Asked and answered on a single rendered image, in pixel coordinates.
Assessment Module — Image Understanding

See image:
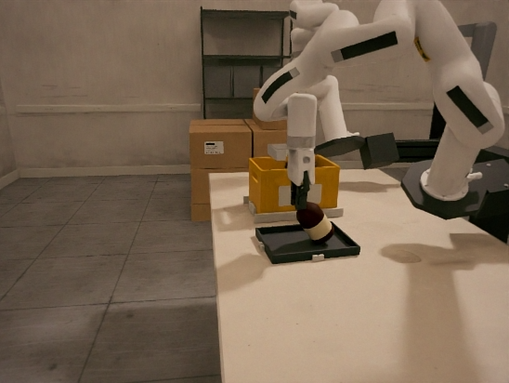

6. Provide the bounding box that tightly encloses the yellow plastic crate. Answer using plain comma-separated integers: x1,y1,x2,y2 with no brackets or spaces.
249,155,340,214

